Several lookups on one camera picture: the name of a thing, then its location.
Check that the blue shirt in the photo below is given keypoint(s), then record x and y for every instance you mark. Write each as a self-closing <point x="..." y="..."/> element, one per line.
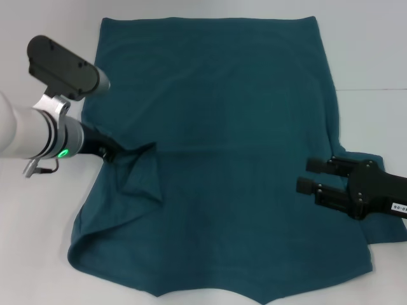
<point x="206" y="111"/>

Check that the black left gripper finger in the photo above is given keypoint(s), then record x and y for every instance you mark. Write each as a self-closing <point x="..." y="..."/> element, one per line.
<point x="113" y="152"/>

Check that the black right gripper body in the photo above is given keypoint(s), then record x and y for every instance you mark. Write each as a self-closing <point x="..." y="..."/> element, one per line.
<point x="378" y="190"/>

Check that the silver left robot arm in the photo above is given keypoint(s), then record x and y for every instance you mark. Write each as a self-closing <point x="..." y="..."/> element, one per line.
<point x="19" y="133"/>

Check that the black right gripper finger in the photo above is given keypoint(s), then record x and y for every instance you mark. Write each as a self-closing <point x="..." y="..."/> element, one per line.
<point x="305" y="185"/>
<point x="314" y="166"/>

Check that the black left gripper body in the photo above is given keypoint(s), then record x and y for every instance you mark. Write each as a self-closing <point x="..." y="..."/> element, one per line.
<point x="93" y="141"/>

